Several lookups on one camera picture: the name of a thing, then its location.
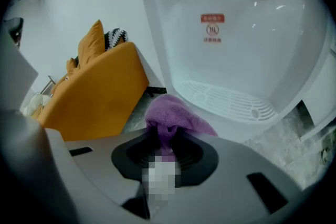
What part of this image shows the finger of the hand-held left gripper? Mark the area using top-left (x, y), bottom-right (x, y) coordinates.
top-left (0, 17), bottom-right (39, 113)

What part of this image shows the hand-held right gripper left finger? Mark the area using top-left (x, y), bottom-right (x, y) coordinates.
top-left (43, 123), bottom-right (163, 220)

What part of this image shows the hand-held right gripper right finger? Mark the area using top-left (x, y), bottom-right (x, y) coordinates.
top-left (151, 128), bottom-right (312, 224)

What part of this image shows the purple fluffy cloth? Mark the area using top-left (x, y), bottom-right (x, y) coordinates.
top-left (144, 93), bottom-right (218, 155)

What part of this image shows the small orange cushion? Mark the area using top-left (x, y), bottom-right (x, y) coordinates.
top-left (65, 57), bottom-right (81, 76)

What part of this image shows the orange sofa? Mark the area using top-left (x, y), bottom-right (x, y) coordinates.
top-left (36, 41), bottom-right (150, 142)

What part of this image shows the large orange back cushion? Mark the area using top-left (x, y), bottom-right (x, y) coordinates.
top-left (78, 19), bottom-right (106, 66)

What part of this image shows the black white patterned blanket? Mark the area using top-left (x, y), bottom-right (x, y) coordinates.
top-left (104, 28), bottom-right (129, 52)

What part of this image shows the gold wire round chair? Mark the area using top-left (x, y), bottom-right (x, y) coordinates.
top-left (22, 74), bottom-right (57, 116)

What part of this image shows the wire basket with cushion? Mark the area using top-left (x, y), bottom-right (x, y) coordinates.
top-left (23, 93), bottom-right (50, 116)

